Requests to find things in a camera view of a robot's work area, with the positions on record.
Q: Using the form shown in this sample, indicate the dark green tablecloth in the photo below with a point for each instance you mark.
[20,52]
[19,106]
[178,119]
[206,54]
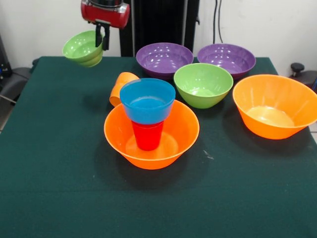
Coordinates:
[158,198]

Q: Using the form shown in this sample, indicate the orange plastic cup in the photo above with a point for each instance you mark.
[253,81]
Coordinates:
[119,86]

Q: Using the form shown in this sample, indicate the black device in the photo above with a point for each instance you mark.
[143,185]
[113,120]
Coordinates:
[5,62]

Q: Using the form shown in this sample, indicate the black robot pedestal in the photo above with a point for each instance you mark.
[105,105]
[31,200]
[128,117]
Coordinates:
[161,22]

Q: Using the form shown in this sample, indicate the red plastic cup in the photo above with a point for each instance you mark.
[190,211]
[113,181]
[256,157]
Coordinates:
[148,137]

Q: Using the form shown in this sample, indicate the purple plastic bowl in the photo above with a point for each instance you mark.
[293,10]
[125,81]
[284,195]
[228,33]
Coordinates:
[226,59]
[164,59]

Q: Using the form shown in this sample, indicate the small green plastic bowl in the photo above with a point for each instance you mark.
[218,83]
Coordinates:
[79,49]

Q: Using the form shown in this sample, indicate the dark brown rounded base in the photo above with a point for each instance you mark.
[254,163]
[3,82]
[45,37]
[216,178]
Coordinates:
[308,78]

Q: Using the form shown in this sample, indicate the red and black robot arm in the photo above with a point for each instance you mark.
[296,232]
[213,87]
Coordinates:
[105,2]

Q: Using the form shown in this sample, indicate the large orange plastic bowl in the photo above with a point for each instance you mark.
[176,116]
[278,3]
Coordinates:
[183,126]
[275,96]

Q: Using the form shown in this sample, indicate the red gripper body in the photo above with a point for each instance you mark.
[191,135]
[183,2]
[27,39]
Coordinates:
[104,16]

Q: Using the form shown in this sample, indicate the medium green plastic bowl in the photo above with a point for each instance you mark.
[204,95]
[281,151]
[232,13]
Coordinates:
[203,81]

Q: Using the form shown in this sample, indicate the black round knob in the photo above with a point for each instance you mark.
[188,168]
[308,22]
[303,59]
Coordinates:
[297,67]

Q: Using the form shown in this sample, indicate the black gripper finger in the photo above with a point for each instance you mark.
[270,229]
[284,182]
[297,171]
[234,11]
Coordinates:
[106,38]
[98,36]

